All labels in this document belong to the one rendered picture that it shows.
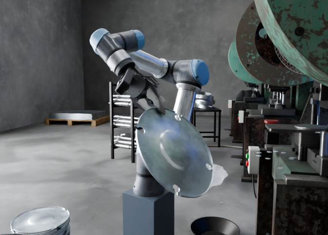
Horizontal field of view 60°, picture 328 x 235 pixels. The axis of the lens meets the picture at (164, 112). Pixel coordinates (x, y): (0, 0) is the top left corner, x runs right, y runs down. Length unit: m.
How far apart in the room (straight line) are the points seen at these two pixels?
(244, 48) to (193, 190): 1.95
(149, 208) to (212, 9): 7.13
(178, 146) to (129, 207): 0.63
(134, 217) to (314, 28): 1.05
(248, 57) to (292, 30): 1.79
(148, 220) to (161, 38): 7.08
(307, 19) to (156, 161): 0.53
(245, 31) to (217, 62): 5.29
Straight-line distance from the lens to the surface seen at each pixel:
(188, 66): 1.28
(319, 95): 1.28
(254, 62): 2.61
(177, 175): 0.79
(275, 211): 1.12
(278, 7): 0.83
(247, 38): 2.62
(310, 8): 0.85
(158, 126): 0.83
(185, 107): 1.25
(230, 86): 7.87
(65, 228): 1.73
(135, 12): 8.45
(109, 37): 0.98
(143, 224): 1.38
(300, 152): 1.29
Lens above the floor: 0.98
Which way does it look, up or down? 7 degrees down
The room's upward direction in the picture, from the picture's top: straight up
